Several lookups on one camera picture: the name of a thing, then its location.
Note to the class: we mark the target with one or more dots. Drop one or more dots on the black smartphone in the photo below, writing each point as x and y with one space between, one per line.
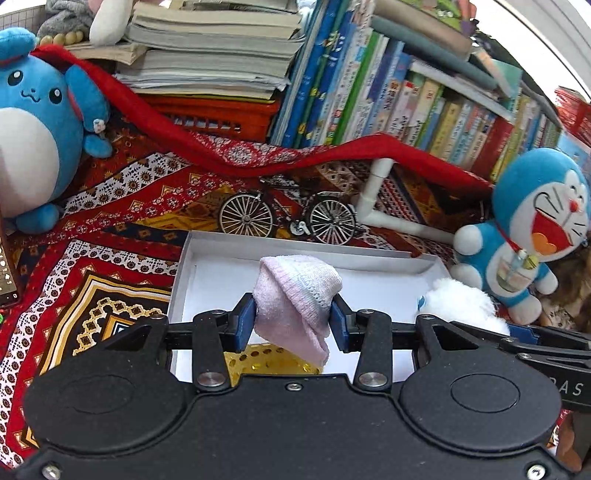
7 267

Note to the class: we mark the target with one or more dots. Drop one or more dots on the white fluffy plush toy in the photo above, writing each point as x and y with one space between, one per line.
461 300

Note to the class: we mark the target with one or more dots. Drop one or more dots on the brown-haired doll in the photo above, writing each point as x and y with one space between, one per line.
568 277

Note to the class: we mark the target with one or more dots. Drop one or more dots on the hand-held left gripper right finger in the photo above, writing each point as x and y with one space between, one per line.
339 323

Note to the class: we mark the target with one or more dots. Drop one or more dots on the grey grid board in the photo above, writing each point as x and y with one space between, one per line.
18 21

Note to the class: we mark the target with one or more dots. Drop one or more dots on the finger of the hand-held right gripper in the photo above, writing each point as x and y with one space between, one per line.
524 330

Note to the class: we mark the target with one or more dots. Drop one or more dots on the grey green book pile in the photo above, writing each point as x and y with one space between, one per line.
438 50

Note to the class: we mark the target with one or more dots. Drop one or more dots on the red plastic basket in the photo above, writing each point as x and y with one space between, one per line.
575 106

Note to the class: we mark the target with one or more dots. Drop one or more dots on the miniature bicycle model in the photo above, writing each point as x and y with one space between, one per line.
298 227

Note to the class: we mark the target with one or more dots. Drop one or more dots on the white plastic pipe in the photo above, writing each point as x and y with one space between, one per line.
381 180

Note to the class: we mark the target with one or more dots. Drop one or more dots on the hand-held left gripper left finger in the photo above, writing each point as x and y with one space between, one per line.
247 323

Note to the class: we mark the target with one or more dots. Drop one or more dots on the blue round plush toy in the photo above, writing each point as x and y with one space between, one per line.
27 138

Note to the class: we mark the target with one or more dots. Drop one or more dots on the stack of worn books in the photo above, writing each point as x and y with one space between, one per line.
207 69

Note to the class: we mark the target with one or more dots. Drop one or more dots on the orange plastic crate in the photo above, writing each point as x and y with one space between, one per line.
207 113

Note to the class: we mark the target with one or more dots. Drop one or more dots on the blue cat plush toy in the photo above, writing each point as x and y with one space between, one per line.
531 184

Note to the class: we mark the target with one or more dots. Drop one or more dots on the gold sequin heart cushion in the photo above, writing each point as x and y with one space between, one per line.
268 364

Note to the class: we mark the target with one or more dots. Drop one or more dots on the grey plush toy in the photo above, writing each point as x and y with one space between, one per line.
64 11

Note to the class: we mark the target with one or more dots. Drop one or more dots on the white shallow cardboard box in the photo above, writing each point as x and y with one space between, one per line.
221 277

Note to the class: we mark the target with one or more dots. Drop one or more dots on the row of upright books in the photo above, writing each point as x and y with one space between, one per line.
346 92

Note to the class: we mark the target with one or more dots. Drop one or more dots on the pink sock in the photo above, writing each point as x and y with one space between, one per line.
295 295

